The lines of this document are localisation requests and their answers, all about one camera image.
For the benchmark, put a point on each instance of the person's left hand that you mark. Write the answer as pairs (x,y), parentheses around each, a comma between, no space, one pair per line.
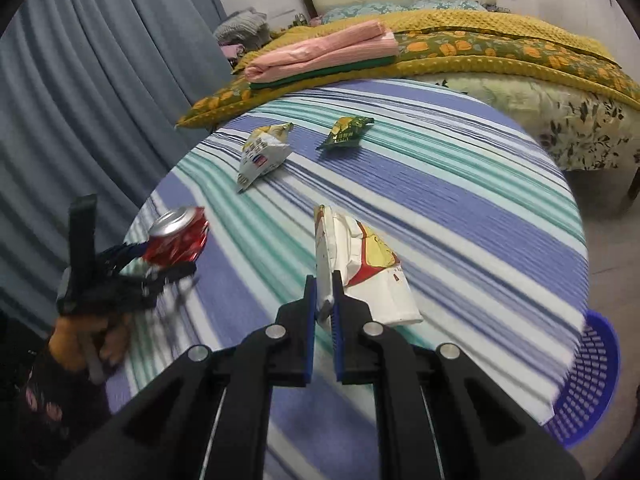
(75,340)

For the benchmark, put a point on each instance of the red soda can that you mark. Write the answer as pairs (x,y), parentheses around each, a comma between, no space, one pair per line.
(175,245)

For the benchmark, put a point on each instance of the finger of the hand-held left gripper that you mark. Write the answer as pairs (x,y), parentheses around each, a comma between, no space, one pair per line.
(122,255)
(175,272)

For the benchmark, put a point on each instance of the bed with floral sheet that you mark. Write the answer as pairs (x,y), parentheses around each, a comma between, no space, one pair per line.
(575,120)

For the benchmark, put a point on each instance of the green floral quilt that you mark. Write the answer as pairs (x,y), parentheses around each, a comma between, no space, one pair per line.
(450,47)

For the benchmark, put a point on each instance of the crushed paper cup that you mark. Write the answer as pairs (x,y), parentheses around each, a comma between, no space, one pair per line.
(370,265)

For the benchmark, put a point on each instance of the grey clothes pile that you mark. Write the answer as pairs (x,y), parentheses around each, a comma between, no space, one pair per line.
(240,27)

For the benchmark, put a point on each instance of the teal patterned pillow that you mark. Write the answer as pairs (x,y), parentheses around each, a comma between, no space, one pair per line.
(380,8)

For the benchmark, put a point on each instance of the grey-blue curtain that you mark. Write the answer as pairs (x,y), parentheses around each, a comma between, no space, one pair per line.
(100,85)

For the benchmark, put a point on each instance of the yellow dotted blanket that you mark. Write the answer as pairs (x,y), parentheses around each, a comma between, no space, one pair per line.
(500,22)

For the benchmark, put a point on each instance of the white and yellow snack packet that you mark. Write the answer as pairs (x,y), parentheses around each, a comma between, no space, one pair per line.
(260,157)

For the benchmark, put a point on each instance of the green snack packet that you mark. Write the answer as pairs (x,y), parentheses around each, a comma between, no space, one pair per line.
(345,132)

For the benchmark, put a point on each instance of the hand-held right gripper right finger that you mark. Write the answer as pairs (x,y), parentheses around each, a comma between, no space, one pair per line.
(336,340)

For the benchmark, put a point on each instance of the person's left forearm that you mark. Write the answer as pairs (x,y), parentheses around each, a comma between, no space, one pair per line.
(55,400)

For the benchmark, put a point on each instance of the green folded cloth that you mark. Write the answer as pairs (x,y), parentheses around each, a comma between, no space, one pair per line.
(350,66)

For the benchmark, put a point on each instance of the pink folded cloth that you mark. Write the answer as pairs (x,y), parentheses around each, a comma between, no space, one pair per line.
(320,50)

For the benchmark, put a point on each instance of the blue striped tablecloth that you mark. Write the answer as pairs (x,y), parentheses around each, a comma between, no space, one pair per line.
(450,210)

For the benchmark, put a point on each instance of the blue plastic basket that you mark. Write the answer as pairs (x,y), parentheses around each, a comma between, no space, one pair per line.
(590,380)

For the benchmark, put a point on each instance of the pink clothes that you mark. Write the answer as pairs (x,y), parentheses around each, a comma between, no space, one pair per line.
(232,51)

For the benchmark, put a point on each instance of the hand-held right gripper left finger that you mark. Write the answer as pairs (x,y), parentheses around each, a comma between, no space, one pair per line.
(311,330)

